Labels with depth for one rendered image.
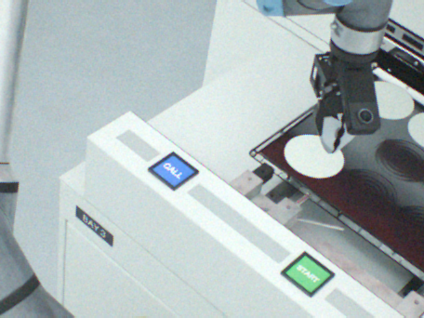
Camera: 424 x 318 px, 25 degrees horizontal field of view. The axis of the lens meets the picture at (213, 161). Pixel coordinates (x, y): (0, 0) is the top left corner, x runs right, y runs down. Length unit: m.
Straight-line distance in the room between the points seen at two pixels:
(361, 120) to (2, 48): 0.50
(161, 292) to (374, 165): 0.41
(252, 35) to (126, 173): 0.70
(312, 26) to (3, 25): 0.87
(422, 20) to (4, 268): 0.97
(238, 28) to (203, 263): 0.78
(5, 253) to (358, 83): 0.58
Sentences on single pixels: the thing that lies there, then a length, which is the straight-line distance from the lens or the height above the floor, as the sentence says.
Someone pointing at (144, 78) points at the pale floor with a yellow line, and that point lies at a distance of 3.05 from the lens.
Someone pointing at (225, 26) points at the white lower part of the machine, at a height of 0.73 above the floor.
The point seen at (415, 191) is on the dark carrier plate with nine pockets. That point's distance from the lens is 1.59.
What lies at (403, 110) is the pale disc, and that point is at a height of 0.90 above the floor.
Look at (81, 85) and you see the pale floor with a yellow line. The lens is 3.00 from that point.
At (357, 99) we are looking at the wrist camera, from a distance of 1.36.
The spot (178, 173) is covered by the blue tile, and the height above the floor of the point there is 0.96.
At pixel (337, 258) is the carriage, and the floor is 0.88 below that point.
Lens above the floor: 1.99
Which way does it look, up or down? 45 degrees down
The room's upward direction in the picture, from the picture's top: 11 degrees clockwise
